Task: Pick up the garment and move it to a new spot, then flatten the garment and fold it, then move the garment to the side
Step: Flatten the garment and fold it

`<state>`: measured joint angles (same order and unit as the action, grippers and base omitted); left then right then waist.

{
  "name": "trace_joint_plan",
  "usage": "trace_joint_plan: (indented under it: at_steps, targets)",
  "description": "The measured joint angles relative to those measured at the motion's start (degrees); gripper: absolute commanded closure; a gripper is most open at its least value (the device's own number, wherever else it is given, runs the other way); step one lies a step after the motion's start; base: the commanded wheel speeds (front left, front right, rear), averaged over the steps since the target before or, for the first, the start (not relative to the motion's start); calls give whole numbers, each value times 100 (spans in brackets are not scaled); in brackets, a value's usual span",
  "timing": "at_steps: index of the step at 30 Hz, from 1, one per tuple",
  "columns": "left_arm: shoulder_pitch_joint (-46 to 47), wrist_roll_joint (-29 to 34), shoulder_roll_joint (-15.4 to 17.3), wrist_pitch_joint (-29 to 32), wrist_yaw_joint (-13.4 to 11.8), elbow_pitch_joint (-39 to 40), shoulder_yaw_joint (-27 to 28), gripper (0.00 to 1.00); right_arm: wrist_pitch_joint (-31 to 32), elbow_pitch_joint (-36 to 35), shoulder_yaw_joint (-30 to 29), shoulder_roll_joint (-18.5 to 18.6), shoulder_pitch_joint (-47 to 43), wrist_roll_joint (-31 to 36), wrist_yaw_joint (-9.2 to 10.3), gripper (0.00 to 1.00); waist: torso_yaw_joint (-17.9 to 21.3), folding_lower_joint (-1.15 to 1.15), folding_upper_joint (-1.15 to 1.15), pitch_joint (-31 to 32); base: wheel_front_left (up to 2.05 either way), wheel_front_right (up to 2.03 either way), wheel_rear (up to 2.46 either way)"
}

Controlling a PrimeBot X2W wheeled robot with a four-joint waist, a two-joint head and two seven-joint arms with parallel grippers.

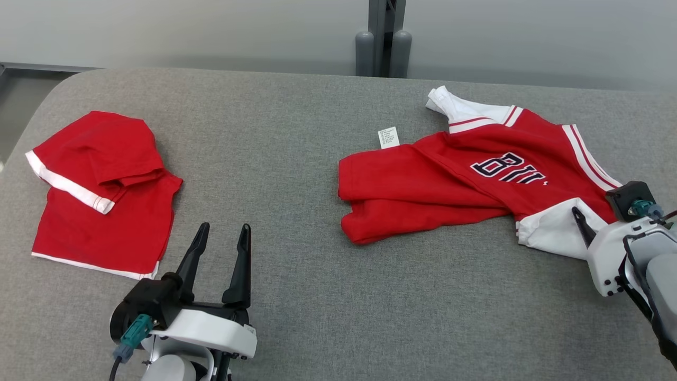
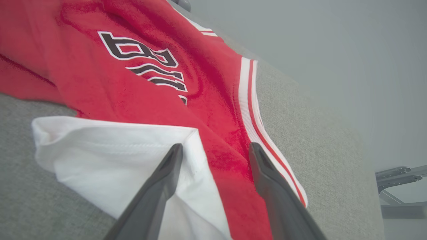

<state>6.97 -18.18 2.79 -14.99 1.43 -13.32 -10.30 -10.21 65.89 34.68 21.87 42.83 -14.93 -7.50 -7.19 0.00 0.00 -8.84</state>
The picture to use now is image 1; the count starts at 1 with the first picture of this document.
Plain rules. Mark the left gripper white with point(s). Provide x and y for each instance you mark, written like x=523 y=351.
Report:
x=211 y=330

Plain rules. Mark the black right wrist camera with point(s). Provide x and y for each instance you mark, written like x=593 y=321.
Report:
x=627 y=196

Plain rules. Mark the grey metal partition post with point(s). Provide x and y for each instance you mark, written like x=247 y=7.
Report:
x=383 y=32

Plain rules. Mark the red shorts white stripes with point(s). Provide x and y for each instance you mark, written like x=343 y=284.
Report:
x=106 y=227

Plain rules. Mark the grey cylindrical post foot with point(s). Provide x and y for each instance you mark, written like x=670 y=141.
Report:
x=401 y=53
x=364 y=53

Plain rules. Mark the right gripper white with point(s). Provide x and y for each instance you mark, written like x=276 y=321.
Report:
x=611 y=259

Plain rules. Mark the red basketball jersey white sleeves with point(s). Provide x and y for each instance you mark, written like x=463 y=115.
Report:
x=423 y=185

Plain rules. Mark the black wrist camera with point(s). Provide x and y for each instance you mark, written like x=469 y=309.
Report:
x=153 y=296
x=627 y=196

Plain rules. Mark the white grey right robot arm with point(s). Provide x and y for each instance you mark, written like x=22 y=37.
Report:
x=664 y=275

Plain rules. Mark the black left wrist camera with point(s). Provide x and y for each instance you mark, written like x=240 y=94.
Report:
x=153 y=296

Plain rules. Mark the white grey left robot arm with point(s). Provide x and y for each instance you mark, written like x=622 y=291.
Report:
x=174 y=368

